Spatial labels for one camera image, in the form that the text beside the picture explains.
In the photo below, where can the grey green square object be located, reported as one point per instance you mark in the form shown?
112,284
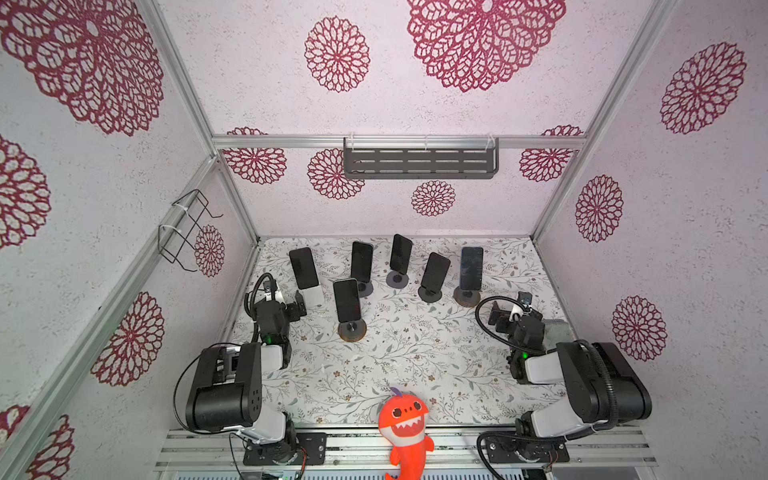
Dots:
557,331

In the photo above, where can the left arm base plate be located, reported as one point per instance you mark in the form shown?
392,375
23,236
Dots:
295,449

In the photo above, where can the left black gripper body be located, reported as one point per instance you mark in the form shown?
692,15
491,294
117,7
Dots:
289,309

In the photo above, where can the right wooden round stand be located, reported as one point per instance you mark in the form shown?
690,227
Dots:
466,298

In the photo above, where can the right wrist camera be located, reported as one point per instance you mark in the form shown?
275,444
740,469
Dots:
522,305

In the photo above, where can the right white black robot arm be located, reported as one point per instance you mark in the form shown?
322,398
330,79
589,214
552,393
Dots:
602,389

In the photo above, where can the red shark plush toy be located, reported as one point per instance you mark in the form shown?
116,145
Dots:
402,422

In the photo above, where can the white block phone stand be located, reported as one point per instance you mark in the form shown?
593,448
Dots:
313,297

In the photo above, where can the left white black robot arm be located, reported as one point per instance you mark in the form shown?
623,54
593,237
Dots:
226,393

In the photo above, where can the black round stand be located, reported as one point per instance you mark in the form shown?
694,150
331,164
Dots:
429,296

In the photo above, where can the front wooden round stand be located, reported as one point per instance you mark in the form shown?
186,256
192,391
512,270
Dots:
352,331

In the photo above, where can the blue phone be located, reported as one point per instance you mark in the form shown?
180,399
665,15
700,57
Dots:
471,268

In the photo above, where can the wooden round stand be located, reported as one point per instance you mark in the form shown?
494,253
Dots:
352,331
466,298

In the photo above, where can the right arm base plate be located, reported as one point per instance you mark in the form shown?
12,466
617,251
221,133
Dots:
505,447

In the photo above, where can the grey round stand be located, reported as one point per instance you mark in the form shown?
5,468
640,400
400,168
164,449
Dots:
365,289

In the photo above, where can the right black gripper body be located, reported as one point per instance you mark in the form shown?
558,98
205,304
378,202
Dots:
504,316

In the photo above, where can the grey wall shelf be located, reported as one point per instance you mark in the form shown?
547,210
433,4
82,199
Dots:
421,163

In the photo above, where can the black wire wall rack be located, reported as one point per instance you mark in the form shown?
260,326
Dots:
173,239

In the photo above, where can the phone on white stand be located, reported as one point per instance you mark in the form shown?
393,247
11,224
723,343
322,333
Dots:
304,268

